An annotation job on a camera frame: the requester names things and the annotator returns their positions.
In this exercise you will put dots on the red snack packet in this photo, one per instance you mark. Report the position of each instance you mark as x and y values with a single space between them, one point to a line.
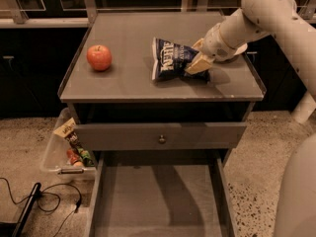
74 158

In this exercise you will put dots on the white bowl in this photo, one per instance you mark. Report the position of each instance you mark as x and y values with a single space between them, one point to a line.
237 52

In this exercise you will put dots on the red apple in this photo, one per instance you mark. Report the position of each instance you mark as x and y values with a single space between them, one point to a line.
99 57

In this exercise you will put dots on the clear plastic bin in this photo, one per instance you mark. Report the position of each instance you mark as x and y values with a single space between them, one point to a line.
55 160

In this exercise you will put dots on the round metal drawer knob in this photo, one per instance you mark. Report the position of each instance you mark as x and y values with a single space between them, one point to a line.
162 139

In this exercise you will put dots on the grey top drawer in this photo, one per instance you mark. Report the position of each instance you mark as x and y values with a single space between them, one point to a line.
144 136

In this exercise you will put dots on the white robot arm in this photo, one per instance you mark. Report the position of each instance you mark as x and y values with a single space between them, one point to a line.
296 207

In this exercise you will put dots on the grey drawer cabinet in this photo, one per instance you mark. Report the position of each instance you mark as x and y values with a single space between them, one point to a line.
126 93

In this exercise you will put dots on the blue Kettle chip bag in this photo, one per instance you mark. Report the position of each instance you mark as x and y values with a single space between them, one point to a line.
171 60

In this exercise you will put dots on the tan snack packet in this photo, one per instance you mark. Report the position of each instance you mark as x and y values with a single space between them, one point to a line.
66 130

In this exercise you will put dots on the metal railing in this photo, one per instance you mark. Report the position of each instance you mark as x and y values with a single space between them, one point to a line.
49 17

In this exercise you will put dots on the green snack packet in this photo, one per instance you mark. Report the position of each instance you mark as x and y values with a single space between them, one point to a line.
83 153

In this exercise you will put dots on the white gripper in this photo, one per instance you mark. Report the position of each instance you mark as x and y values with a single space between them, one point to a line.
214 45

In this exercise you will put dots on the open grey middle drawer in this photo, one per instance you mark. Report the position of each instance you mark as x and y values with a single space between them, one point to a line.
160 194

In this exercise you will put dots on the black flat device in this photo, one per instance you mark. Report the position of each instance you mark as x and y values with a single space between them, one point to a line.
15 229

